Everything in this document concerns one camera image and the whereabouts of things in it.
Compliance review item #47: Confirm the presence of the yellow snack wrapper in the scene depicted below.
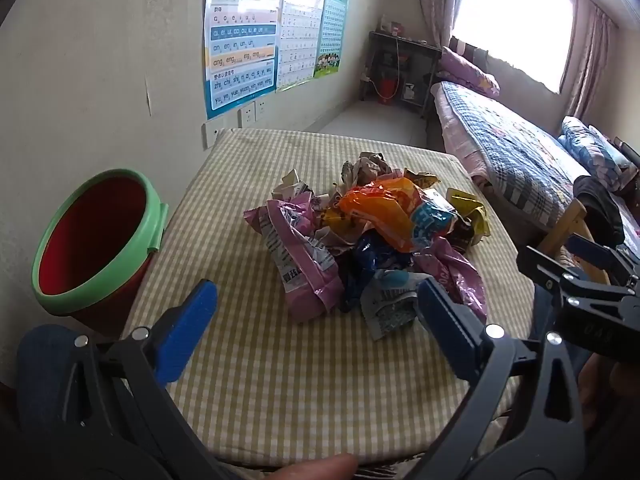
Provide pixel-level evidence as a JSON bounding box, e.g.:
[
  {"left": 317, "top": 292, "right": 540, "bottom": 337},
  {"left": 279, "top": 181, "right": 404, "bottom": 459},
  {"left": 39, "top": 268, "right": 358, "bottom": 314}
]
[{"left": 445, "top": 187, "right": 493, "bottom": 251}]

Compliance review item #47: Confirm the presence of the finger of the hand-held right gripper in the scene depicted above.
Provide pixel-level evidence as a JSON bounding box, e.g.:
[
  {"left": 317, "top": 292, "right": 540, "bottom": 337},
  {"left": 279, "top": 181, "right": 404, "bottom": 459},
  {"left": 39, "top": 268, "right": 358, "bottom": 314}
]
[
  {"left": 516, "top": 246, "right": 640, "bottom": 318},
  {"left": 567, "top": 234, "right": 640, "bottom": 293}
]

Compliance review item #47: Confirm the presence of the blue floral pillow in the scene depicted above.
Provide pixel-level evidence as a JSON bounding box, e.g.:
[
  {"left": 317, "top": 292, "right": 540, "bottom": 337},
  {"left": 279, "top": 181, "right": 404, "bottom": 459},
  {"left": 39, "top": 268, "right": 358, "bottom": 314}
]
[{"left": 560, "top": 116, "right": 627, "bottom": 187}]

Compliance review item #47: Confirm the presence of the blue letter wall poster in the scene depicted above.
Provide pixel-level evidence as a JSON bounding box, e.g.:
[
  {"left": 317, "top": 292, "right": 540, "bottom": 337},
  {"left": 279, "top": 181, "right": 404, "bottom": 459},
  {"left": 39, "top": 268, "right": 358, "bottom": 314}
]
[{"left": 202, "top": 0, "right": 280, "bottom": 121}]

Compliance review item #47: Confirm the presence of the silver light blue wrapper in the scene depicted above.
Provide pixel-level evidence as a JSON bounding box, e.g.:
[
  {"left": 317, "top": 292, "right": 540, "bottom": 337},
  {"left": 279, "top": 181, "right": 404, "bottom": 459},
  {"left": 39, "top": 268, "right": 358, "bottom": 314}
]
[{"left": 360, "top": 269, "right": 422, "bottom": 342}]

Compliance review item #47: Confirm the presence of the pink floral pillow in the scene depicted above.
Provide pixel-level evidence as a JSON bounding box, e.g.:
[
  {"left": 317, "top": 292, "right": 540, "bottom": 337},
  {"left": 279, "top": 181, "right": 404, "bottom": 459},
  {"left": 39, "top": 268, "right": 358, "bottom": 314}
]
[{"left": 439, "top": 46, "right": 501, "bottom": 99}]

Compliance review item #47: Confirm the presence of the small red pail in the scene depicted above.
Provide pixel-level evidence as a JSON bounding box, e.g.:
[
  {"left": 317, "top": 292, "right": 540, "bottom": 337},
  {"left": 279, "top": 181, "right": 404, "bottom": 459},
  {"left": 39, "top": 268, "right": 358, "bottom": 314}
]
[{"left": 376, "top": 77, "right": 401, "bottom": 104}]

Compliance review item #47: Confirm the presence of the yellow checked tablecloth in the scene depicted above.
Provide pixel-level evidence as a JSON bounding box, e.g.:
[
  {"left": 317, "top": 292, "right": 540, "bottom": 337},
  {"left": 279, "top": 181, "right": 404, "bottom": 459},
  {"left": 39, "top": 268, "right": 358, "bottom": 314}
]
[{"left": 122, "top": 127, "right": 536, "bottom": 468}]

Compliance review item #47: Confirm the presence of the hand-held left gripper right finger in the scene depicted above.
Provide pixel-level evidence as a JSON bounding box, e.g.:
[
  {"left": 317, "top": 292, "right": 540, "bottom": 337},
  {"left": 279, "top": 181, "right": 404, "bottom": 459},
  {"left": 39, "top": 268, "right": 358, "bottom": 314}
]
[{"left": 400, "top": 279, "right": 587, "bottom": 480}]

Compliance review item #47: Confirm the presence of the pink white labelled wrapper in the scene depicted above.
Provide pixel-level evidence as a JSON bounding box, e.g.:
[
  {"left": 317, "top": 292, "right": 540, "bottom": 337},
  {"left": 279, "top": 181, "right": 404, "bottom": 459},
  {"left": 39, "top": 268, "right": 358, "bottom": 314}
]
[{"left": 243, "top": 192, "right": 346, "bottom": 323}]

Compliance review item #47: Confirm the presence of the bed with blue plaid quilt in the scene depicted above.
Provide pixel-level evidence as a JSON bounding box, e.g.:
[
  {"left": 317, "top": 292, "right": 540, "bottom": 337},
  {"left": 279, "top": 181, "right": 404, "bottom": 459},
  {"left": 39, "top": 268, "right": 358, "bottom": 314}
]
[{"left": 431, "top": 80, "right": 591, "bottom": 233}]

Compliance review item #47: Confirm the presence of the person's right hand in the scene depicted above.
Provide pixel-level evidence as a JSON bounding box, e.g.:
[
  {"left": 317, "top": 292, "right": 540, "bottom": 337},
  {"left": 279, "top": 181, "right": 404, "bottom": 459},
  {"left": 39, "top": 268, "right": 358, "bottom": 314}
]
[{"left": 580, "top": 355, "right": 640, "bottom": 431}]

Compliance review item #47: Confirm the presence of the white chart wall poster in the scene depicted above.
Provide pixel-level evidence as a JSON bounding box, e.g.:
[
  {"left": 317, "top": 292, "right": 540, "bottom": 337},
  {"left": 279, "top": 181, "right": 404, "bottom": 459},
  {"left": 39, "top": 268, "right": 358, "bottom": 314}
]
[{"left": 276, "top": 0, "right": 326, "bottom": 92}]

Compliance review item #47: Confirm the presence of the red bucket with green rim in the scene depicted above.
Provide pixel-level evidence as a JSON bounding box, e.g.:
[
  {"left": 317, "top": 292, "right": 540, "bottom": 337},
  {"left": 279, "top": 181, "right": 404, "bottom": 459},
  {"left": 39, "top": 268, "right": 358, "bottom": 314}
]
[{"left": 31, "top": 169, "right": 170, "bottom": 337}]

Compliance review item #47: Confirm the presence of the wooden chair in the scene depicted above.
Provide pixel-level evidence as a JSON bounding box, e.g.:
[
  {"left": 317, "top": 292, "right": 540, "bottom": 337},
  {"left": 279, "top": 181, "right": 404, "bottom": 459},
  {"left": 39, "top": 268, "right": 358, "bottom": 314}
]
[{"left": 537, "top": 199, "right": 612, "bottom": 286}]

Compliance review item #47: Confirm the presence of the person's left hand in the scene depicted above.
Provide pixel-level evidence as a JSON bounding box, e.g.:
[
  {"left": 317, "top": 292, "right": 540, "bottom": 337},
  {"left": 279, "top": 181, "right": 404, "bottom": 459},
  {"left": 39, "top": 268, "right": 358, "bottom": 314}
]
[{"left": 260, "top": 452, "right": 358, "bottom": 480}]

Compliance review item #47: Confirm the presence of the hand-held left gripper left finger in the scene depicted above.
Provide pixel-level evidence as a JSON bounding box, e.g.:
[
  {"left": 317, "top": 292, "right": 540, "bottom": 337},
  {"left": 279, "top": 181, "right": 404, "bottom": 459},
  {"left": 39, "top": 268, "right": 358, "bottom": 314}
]
[{"left": 50, "top": 279, "right": 231, "bottom": 480}]

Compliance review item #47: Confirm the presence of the bright window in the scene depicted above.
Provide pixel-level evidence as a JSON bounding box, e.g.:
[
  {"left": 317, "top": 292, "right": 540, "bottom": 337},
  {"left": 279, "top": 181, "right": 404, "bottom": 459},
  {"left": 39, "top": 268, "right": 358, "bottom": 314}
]
[{"left": 452, "top": 0, "right": 577, "bottom": 94}]

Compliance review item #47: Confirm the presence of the glossy pink wrapper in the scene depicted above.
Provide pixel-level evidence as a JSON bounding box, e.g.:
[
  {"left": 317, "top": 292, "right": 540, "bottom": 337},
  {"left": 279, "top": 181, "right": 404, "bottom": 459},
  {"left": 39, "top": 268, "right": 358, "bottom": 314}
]
[{"left": 414, "top": 237, "right": 488, "bottom": 326}]

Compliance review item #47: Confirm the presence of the orange snack wrapper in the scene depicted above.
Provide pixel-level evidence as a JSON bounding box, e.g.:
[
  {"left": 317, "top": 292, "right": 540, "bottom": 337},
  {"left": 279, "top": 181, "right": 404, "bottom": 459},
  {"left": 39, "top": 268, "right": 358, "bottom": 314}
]
[{"left": 340, "top": 177, "right": 456, "bottom": 253}]

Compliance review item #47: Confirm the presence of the teal chart wall poster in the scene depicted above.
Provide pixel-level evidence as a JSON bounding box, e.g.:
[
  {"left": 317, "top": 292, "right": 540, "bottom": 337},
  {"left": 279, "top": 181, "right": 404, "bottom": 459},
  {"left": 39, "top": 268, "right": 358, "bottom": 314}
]
[{"left": 313, "top": 0, "right": 350, "bottom": 80}]

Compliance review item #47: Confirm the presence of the black metal shelf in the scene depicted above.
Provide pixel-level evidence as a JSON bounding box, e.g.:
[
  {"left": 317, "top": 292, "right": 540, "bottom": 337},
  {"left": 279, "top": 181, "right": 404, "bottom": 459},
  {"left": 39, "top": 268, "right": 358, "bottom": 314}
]
[{"left": 361, "top": 31, "right": 443, "bottom": 118}]

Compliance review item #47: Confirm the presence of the pink patterned curtain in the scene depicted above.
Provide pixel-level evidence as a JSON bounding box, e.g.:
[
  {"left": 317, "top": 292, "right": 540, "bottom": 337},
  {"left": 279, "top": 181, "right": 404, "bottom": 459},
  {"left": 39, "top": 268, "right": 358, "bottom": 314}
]
[
  {"left": 567, "top": 2, "right": 619, "bottom": 121},
  {"left": 415, "top": 0, "right": 468, "bottom": 56}
]

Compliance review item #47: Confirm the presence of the dark cloth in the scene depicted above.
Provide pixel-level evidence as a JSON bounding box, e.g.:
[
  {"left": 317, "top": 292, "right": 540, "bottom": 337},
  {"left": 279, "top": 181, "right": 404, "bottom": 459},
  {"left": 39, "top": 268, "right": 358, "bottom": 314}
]
[{"left": 574, "top": 175, "right": 626, "bottom": 247}]

